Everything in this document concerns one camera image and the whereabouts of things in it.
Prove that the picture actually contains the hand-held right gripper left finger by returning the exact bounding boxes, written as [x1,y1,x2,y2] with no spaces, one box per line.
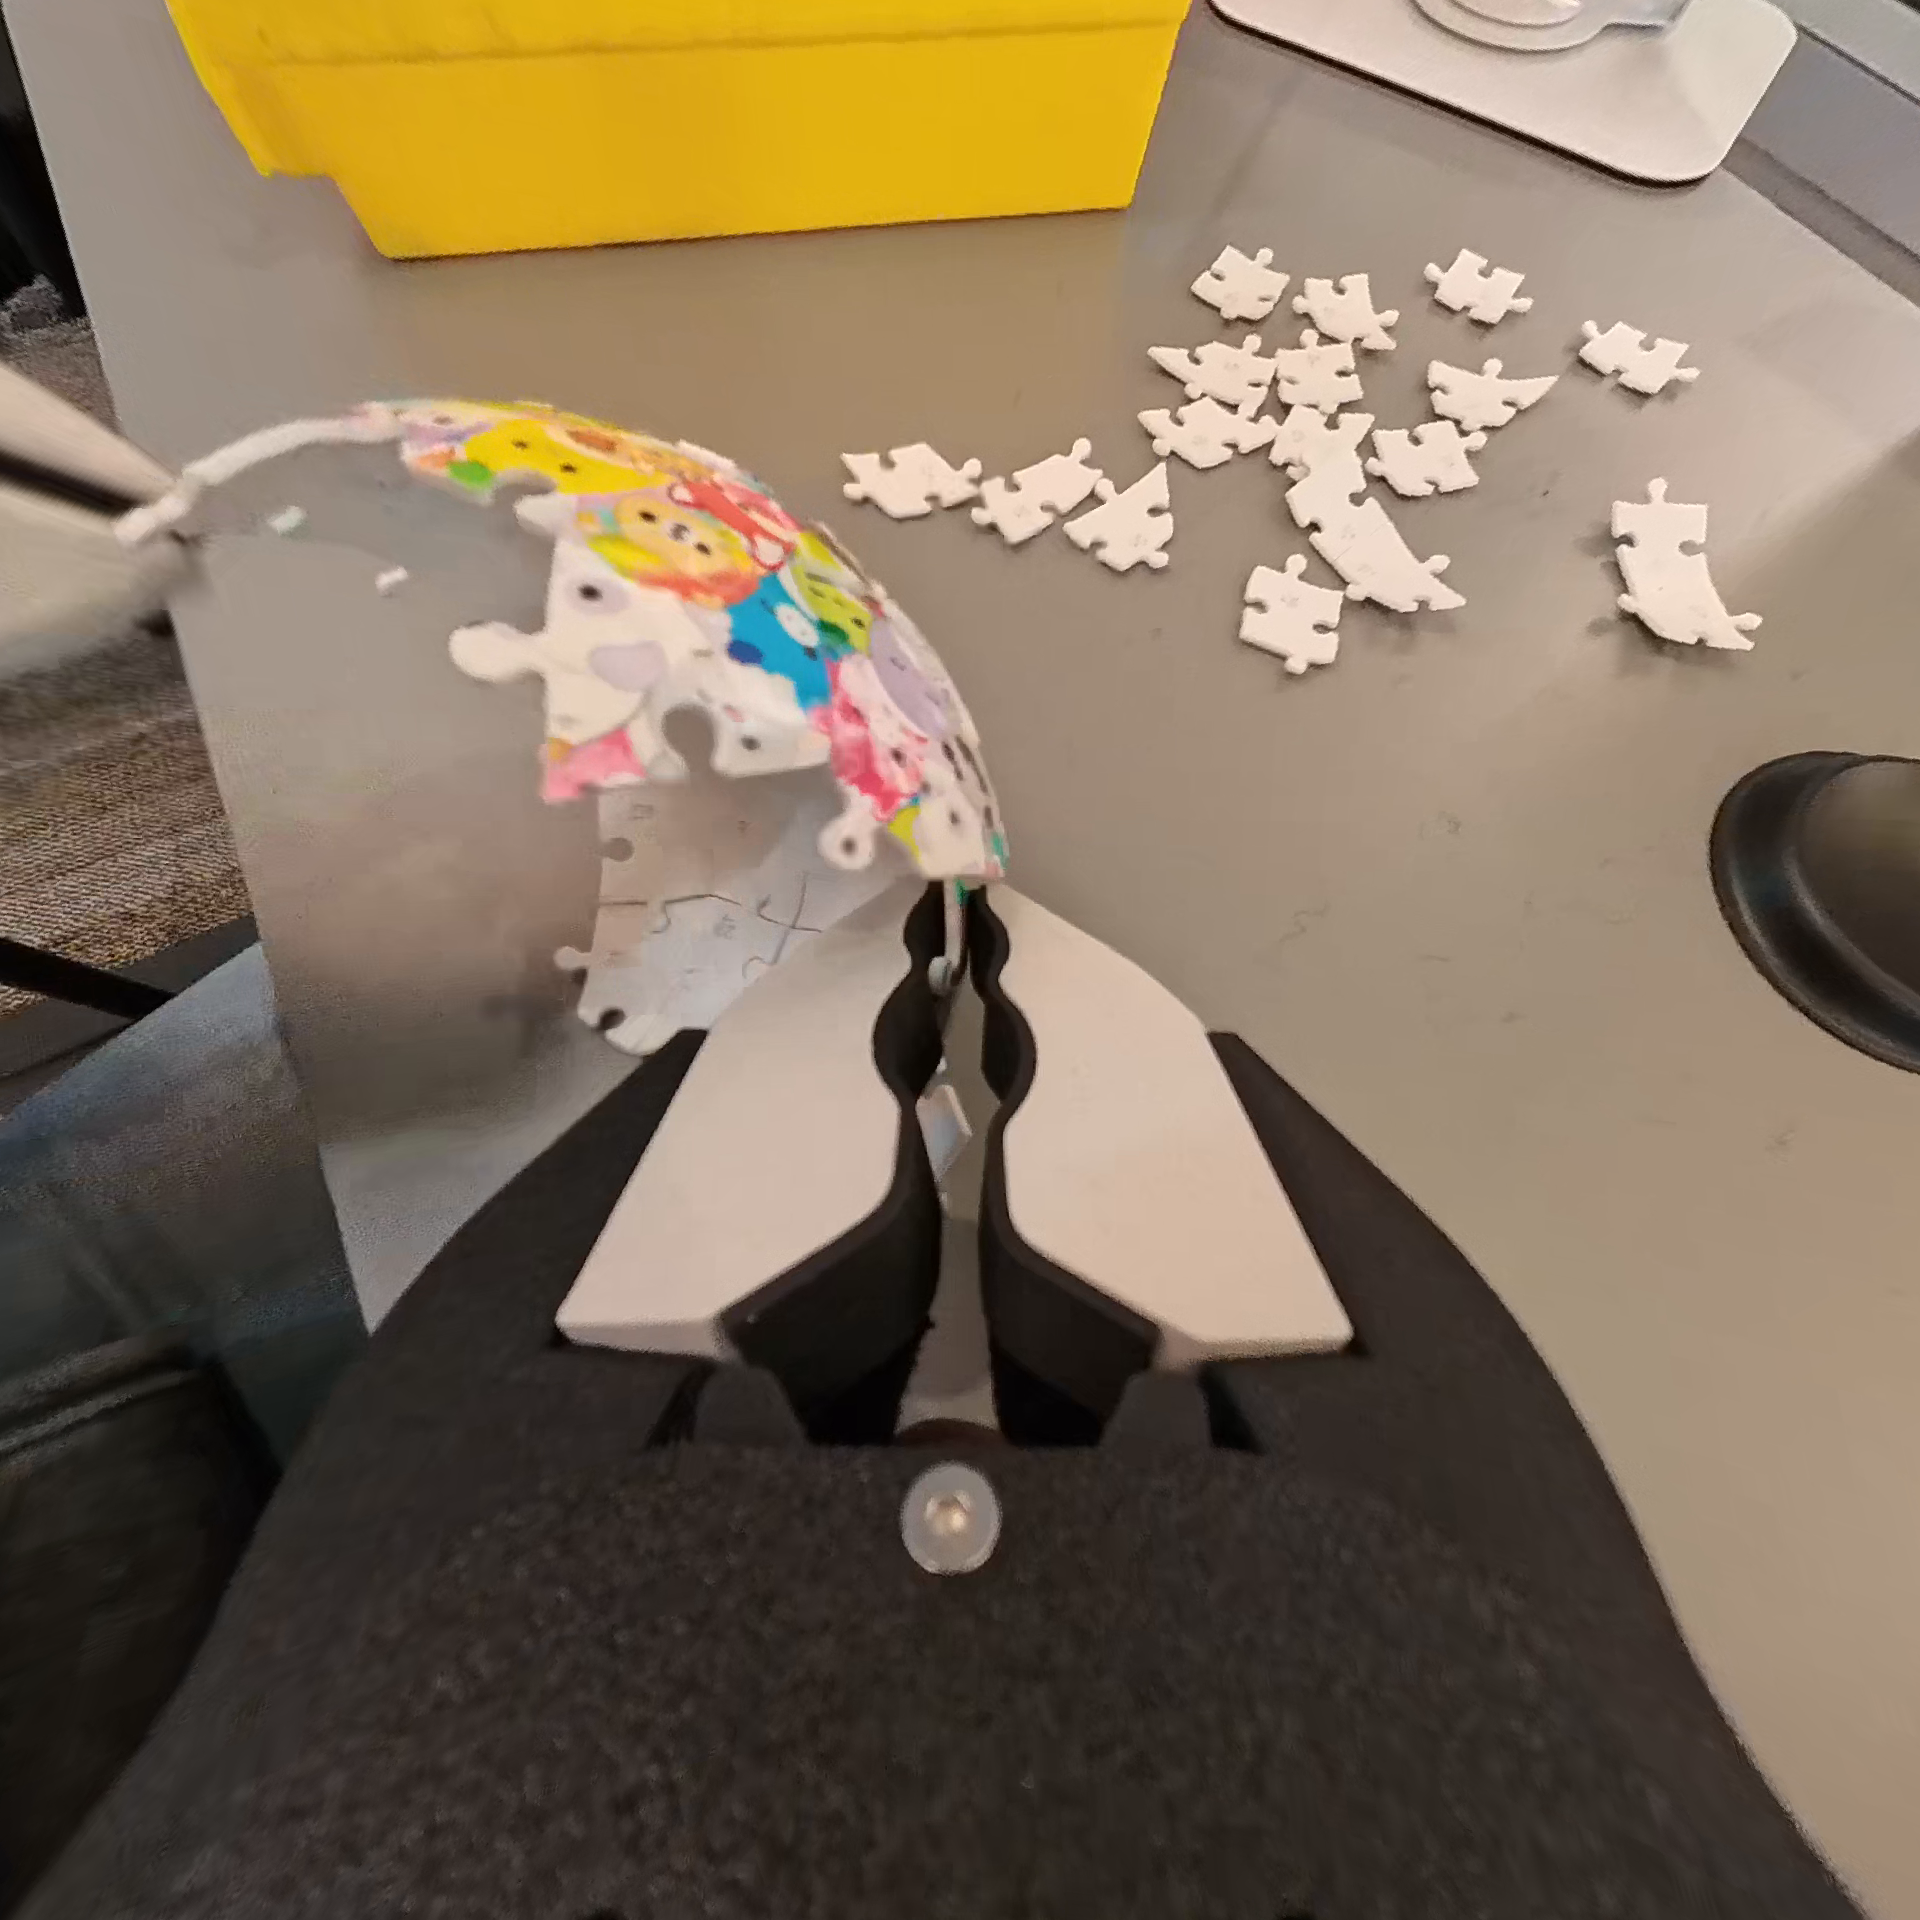
[554,887,946,1366]

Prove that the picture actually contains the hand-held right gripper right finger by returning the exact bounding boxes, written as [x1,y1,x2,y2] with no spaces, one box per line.
[961,883,1355,1375]

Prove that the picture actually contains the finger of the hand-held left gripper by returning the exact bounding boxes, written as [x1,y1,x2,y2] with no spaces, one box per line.
[0,496,198,679]
[0,365,179,514]

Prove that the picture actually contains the partly built colourful puzzle ball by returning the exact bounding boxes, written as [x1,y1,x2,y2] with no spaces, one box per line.
[118,395,1010,1059]

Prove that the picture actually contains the black round puzzle stand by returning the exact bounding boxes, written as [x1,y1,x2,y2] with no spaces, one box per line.
[1709,749,1920,1075]

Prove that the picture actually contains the group of white puzzle pieces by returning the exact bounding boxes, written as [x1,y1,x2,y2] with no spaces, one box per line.
[840,243,1763,679]

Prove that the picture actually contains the yellow plastic bin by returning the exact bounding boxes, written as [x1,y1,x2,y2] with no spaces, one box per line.
[164,0,1193,260]

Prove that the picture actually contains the white flat pad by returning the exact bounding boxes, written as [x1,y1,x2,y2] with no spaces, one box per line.
[1206,0,1799,187]

